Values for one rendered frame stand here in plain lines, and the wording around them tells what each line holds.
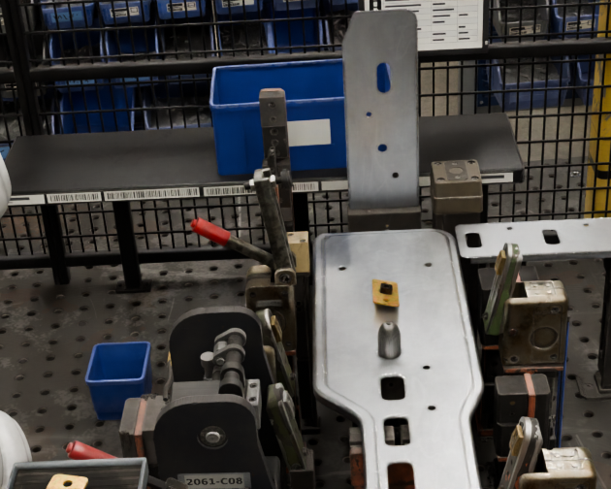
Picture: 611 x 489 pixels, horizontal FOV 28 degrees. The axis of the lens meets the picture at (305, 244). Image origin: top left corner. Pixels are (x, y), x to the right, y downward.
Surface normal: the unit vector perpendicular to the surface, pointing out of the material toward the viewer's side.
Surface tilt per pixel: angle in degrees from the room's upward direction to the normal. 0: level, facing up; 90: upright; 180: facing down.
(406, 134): 90
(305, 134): 90
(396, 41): 90
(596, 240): 0
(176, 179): 0
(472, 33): 90
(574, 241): 0
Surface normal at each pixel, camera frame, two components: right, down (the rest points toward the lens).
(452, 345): -0.06, -0.85
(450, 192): 0.00, 0.50
